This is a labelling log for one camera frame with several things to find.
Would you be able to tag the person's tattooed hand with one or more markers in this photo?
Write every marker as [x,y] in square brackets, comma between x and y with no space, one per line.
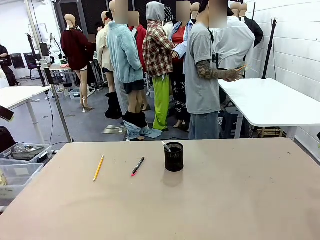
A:
[233,75]

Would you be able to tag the tattooed forearm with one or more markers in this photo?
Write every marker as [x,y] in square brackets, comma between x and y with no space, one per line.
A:
[212,71]

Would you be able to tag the grey marker pen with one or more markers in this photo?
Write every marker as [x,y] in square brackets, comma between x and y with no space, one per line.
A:
[166,146]

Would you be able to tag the black mesh pen holder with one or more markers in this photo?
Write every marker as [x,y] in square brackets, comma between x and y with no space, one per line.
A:
[174,160]

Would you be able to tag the black pen with pink cap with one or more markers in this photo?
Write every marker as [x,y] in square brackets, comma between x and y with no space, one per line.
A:
[138,166]

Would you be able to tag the orange pencil in hand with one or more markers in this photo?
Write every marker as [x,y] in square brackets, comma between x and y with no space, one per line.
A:
[241,67]

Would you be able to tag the person in grey t-shirt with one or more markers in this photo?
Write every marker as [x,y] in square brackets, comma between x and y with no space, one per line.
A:
[203,75]

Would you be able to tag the mannequin in white shirt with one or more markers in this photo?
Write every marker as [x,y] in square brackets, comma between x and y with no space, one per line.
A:
[233,42]

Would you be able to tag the white table with rounded corner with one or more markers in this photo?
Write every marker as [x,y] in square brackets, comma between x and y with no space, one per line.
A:
[270,100]

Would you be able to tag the black tripod stand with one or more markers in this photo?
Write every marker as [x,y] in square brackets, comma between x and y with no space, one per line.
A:
[270,47]

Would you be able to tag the mannequin in black jacket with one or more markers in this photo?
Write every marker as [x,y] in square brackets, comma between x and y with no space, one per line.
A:
[253,30]

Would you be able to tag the mannequin in red top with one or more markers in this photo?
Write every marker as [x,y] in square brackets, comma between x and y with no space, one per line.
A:
[180,62]

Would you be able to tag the mannequin in plaid hooded jacket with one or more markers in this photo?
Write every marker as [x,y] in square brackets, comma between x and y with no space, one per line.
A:
[158,62]

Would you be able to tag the mannequin in red jacket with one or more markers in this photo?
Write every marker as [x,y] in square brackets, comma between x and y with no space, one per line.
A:
[141,42]

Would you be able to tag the mannequin in light blue fleece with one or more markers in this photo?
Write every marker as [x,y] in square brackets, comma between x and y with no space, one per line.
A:
[125,57]

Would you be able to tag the mannequin in cream jacket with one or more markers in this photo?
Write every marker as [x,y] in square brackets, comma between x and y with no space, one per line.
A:
[103,47]

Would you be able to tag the mannequin in maroon sweater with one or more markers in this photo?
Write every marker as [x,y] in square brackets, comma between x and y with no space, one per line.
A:
[77,55]

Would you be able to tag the yellow pencil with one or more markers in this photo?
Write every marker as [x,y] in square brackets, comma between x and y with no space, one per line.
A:
[98,168]

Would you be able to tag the metal pole stand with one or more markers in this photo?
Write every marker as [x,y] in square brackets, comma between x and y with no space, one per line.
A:
[50,75]

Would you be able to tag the black office chair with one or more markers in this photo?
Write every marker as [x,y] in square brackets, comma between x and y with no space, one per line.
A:
[31,62]

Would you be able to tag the white table with white legs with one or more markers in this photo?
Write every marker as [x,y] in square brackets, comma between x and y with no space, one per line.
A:
[17,96]

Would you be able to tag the clear plastic bin with clutter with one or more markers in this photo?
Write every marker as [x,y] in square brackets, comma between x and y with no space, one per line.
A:
[23,152]

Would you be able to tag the person in black clothes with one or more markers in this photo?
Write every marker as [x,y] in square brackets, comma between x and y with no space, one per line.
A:
[6,63]

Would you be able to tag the clear plastic storage bin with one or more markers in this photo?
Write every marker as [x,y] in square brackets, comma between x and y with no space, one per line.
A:
[16,178]

